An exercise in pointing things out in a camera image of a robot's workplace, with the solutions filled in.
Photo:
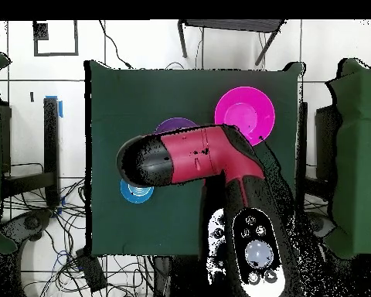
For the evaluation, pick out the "large purple bowl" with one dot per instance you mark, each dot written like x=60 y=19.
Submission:
x=174 y=124

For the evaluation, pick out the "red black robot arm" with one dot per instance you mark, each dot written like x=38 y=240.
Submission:
x=204 y=151

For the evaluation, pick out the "translucent blue straight-sided bowl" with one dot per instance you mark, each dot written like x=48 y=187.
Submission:
x=136 y=195

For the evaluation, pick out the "large pink bowl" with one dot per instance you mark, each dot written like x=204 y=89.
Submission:
x=250 y=105

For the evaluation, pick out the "dark green tablecloth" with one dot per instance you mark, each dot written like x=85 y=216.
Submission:
x=126 y=92

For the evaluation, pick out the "black power adapter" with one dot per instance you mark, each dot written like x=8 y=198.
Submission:
x=91 y=270

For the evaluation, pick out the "grey chair base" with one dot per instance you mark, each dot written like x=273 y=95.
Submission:
x=323 y=225
x=31 y=222

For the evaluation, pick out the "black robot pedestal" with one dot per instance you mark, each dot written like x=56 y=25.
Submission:
x=179 y=278

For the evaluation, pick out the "black metal frame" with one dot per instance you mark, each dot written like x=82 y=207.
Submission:
x=51 y=154
x=326 y=142

